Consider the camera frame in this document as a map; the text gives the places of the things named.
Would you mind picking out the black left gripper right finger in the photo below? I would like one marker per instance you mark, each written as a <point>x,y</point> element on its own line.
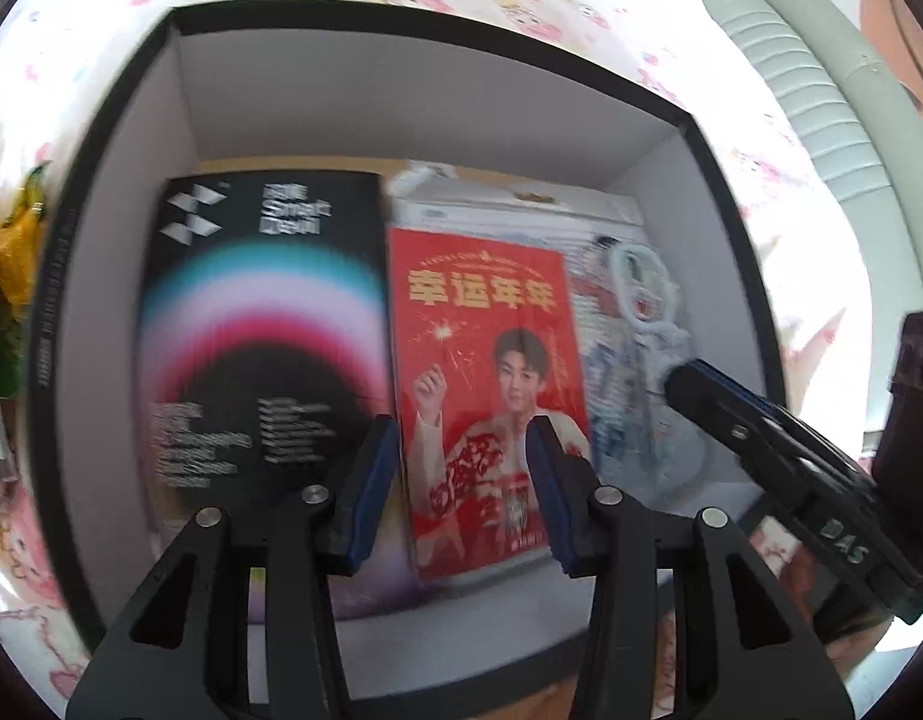
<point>742,649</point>

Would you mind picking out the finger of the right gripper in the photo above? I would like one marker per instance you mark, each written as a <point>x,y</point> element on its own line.
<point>794,464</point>

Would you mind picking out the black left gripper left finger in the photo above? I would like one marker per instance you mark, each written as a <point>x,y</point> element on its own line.
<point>179,648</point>

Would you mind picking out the white phone case package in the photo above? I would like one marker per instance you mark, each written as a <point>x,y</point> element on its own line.
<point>549,216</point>

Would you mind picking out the clear cartoon phone case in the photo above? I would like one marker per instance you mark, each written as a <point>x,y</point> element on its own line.
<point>629,338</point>

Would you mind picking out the black screen protector box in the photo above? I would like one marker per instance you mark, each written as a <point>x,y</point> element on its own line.
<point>261,352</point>

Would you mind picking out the red envelope packet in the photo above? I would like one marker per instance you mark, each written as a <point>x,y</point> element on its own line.
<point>485,341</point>

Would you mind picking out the grey padded headboard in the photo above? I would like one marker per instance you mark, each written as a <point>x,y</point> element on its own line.
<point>821,148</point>

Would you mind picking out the green snack packet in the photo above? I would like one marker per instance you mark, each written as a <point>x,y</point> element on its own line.
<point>11,351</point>

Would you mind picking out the yellow snack wrapper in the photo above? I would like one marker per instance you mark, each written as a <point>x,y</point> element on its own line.
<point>20,242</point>

